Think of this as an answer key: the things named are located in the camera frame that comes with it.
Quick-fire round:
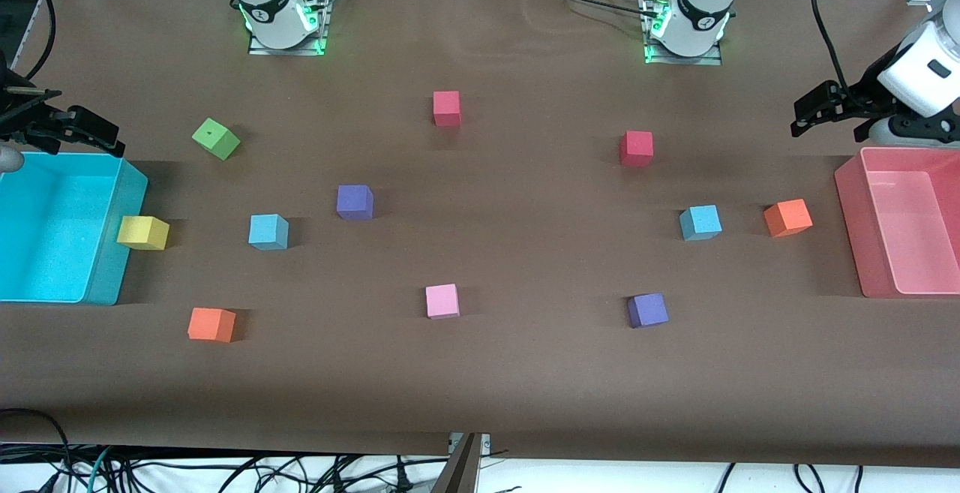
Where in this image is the light blue foam block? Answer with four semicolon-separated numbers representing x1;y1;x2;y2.
248;213;290;251
679;204;723;242

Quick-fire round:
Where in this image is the orange foam block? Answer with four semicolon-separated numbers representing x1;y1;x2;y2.
187;307;237;344
763;199;814;239

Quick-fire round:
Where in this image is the cyan plastic bin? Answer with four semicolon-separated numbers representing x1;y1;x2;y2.
0;152;149;306

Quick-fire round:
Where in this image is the yellow foam block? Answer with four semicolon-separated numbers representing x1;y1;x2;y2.
116;215;170;251

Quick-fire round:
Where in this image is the green foam block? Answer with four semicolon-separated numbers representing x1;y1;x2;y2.
192;118;242;161

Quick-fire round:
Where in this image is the pink plastic bin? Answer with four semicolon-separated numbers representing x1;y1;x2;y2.
834;146;960;299

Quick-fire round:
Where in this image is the red foam block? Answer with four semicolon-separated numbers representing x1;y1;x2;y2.
433;90;462;128
619;131;654;168

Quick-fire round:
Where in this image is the purple foam block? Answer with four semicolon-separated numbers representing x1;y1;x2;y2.
336;184;374;221
627;293;670;329

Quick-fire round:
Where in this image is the pink foam block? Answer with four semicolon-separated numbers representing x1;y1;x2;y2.
425;284;461;320

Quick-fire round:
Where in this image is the dark metal pole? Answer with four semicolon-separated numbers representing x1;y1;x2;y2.
431;434;482;493

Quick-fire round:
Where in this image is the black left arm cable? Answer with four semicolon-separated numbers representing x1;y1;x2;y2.
809;0;854;98

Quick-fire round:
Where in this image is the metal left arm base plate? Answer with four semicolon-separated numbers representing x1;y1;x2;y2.
643;0;725;66

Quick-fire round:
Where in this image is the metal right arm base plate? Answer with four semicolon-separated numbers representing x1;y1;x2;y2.
247;0;329;56

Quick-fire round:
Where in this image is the teal cable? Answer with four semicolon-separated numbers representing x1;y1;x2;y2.
85;446;115;493

